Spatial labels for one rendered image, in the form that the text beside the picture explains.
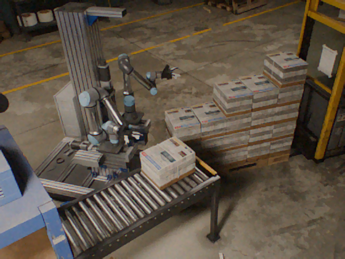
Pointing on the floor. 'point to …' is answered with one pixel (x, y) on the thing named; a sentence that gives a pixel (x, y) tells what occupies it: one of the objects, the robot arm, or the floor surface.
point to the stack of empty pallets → (221, 4)
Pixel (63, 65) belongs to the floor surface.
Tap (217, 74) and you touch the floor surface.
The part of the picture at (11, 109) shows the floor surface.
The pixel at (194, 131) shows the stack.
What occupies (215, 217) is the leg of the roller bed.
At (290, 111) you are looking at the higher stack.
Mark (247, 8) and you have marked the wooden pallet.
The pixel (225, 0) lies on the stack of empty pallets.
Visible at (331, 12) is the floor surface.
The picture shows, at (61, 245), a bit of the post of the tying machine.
